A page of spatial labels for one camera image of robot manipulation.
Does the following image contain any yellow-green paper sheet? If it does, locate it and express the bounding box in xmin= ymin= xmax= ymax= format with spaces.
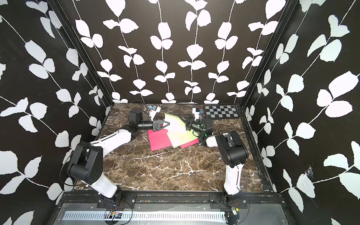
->
xmin=155 ymin=113 xmax=187 ymax=133
xmin=167 ymin=130 xmax=198 ymax=148

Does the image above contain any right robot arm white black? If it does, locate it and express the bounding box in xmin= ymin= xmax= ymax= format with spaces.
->
xmin=179 ymin=115 xmax=249 ymax=197

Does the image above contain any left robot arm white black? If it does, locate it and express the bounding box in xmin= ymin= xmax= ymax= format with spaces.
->
xmin=67 ymin=108 xmax=171 ymax=201

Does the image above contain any left pink paper sheet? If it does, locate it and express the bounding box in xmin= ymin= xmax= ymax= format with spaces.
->
xmin=148 ymin=130 xmax=172 ymax=151

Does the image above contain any pink paper sheet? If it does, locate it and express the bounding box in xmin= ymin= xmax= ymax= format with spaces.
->
xmin=181 ymin=139 xmax=199 ymax=149
xmin=148 ymin=130 xmax=172 ymax=151

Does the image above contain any right pink paper sheet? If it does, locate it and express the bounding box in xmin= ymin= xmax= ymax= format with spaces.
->
xmin=181 ymin=139 xmax=199 ymax=149

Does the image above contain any checkerboard calibration board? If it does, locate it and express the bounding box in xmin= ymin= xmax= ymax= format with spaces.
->
xmin=203 ymin=105 xmax=240 ymax=120

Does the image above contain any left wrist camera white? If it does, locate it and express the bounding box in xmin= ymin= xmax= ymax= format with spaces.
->
xmin=149 ymin=105 xmax=161 ymax=121

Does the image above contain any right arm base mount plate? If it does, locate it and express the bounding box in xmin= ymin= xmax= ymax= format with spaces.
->
xmin=209 ymin=192 xmax=248 ymax=210

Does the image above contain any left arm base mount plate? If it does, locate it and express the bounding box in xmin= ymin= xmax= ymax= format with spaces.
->
xmin=97 ymin=192 xmax=137 ymax=210

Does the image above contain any small electronics board with wires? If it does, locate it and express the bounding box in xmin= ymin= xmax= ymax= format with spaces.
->
xmin=104 ymin=211 xmax=123 ymax=221

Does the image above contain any white perforated rail strip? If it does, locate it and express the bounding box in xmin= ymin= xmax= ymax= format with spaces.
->
xmin=61 ymin=211 xmax=226 ymax=222

